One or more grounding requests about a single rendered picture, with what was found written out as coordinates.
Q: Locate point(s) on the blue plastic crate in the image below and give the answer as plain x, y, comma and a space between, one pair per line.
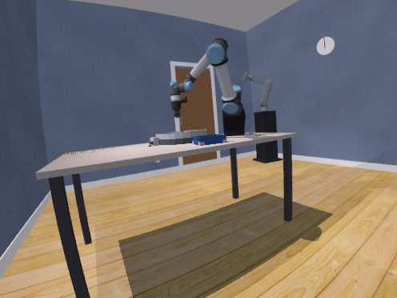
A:
209, 139

